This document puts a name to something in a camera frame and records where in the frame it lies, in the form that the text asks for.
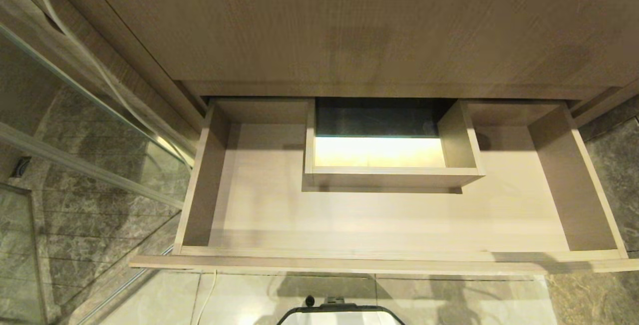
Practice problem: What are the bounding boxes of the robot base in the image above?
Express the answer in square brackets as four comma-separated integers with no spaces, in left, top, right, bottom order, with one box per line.
[276,296,406,325]

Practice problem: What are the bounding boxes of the wooden drawer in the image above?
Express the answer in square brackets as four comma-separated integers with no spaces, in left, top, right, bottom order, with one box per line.
[129,96,639,276]

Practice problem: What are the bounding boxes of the wooden vanity cabinet top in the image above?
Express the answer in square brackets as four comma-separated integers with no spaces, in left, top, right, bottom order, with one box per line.
[37,0,639,138]

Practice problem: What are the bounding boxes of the glass shower partition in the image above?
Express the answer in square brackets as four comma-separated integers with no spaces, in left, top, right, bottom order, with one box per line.
[0,23,193,325]

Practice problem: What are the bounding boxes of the white cable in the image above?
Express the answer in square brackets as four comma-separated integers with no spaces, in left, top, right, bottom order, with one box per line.
[196,271,218,325]

